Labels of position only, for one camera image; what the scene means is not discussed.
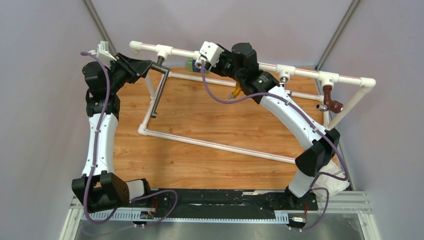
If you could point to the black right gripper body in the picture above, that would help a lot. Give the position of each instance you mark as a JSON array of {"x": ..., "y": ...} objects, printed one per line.
[{"x": 223, "y": 67}]

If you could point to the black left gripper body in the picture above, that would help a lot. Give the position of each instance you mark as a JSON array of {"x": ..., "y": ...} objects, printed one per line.
[{"x": 120, "y": 76}]

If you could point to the dark grey long faucet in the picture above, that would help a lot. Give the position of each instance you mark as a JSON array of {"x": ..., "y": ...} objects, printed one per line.
[{"x": 165, "y": 71}]

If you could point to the white PVC pipe frame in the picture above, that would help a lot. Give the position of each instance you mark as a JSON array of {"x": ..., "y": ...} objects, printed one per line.
[{"x": 346, "y": 89}]

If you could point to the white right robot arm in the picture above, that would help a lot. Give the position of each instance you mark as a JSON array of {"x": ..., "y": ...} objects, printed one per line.
[{"x": 241, "y": 64}]

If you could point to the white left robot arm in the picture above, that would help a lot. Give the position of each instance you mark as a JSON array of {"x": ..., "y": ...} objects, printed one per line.
[{"x": 99, "y": 188}]

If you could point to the yellow faucet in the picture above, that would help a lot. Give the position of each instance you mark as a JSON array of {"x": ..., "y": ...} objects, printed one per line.
[{"x": 234, "y": 94}]

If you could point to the green blue small box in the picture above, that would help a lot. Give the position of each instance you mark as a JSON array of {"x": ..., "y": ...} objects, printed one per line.
[{"x": 191, "y": 66}]

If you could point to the chrome faucet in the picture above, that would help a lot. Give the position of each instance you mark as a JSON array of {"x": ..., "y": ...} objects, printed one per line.
[{"x": 283, "y": 83}]

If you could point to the brown faucet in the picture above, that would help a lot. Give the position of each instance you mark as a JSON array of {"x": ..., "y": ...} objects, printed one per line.
[{"x": 328, "y": 103}]

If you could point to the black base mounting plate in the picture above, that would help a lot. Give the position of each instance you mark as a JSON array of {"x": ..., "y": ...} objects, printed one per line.
[{"x": 224, "y": 204}]

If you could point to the white thread seal tape roll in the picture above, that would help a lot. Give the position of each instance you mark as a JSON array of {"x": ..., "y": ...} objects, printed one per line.
[{"x": 333, "y": 186}]

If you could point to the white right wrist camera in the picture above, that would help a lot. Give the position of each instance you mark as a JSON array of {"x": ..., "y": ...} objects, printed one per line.
[{"x": 210, "y": 52}]

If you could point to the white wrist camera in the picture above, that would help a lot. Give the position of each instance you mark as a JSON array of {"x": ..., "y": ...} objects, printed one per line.
[
  {"x": 103, "y": 54},
  {"x": 210, "y": 52}
]

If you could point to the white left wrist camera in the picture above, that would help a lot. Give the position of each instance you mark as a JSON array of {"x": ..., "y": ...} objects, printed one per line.
[{"x": 103, "y": 54}]

